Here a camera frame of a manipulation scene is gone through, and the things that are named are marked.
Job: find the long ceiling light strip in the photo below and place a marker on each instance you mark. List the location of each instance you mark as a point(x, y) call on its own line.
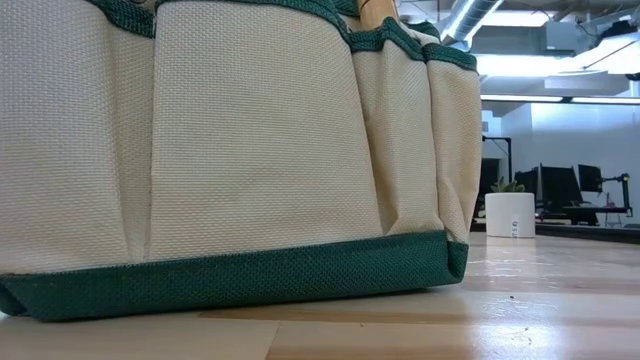
point(520, 98)

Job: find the grey rectangular ceiling duct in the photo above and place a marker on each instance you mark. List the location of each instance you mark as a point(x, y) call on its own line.
point(525, 40)

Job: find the dark office desk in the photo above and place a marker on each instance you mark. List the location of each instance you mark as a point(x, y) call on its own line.
point(582, 216)

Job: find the beige green canvas gardening bag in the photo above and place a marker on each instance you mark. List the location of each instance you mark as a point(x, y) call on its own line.
point(250, 150)

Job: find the silver spiral ceiling duct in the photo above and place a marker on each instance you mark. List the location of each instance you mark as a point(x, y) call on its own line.
point(467, 20)

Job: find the dark long bench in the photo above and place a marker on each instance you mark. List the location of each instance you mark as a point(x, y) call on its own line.
point(590, 232)

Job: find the small green succulent plant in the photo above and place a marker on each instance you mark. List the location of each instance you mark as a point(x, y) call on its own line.
point(507, 187)

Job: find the white cylindrical plant pot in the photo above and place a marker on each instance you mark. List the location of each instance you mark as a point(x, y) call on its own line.
point(507, 215)

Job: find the black monitor on arm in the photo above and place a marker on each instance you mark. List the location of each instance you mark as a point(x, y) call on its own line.
point(590, 177)

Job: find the thin black floor stand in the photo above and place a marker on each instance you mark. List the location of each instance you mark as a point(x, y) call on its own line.
point(509, 160)

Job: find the small black monitor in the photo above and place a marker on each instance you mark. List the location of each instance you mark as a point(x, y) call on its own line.
point(527, 182)

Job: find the large black monitor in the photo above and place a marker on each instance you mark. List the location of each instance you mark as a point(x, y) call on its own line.
point(560, 187)

